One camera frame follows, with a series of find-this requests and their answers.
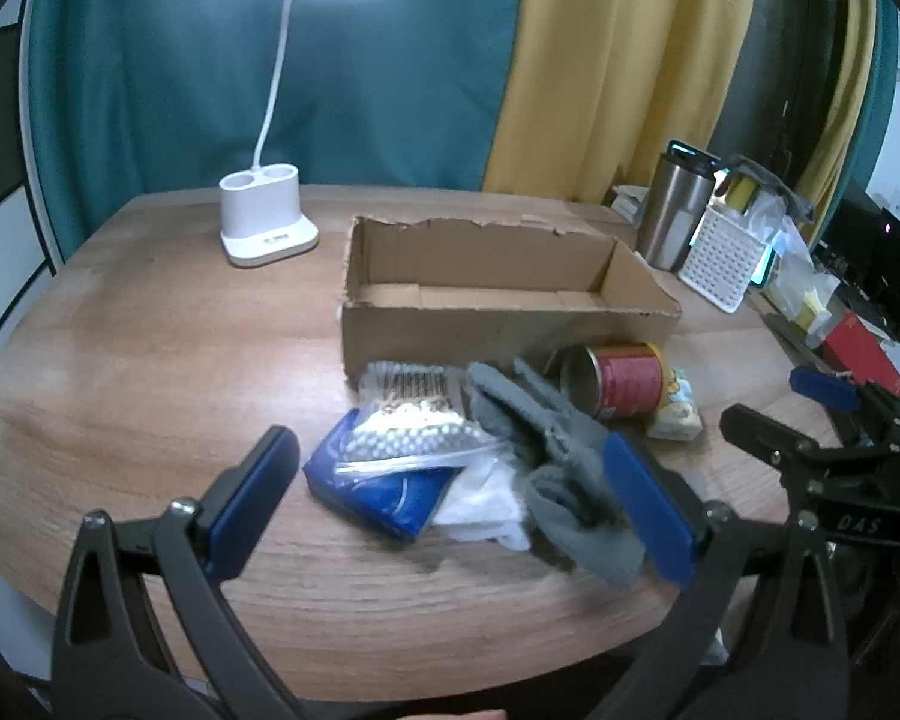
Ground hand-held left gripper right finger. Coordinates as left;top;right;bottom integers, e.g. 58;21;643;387
591;431;850;720

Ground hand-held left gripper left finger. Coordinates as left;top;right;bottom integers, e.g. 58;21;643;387
51;424;305;720

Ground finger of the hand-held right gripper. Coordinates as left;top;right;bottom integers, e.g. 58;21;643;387
720;403;856;488
789;367;900;432

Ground small tissue pack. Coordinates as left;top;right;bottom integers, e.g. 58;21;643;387
645;367;702;442

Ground blue packet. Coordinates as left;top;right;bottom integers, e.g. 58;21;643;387
302;409;458;542

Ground red tin can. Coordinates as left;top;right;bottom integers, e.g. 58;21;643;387
559;343;667;421

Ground clear zip bag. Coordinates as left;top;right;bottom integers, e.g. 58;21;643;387
334;397;511;477

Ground white sock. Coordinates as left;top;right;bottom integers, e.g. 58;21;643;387
429;457;533;552

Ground grey knit glove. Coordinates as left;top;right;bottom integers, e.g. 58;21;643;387
465;360;650;590

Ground torn cardboard box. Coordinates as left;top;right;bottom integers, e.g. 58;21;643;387
340;215;683;391

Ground red box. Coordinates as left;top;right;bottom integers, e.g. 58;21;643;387
821;313;900;397

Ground clear plastic bag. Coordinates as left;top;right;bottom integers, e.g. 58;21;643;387
750;193;841;332

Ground black monitor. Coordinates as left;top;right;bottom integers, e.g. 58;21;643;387
810;180;900;342

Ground white perforated basket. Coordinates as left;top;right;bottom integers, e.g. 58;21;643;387
677;202;773;314

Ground yellow sponge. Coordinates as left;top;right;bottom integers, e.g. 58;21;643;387
724;172;758;211

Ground steel tumbler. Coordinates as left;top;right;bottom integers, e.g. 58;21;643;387
636;139;721;273

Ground white desk lamp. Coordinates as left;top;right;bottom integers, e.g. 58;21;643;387
211;0;402;267

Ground white papers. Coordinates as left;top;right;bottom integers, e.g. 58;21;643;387
607;184;650;222

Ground yellow curtain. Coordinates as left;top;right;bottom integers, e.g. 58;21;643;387
795;0;880;203
482;0;762;203

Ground dark grey curtain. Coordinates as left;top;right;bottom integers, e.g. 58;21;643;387
709;0;856;188

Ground teal curtain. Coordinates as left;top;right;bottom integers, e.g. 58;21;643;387
19;0;530;263

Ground black bag strap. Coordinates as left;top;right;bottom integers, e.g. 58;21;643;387
720;156;815;222

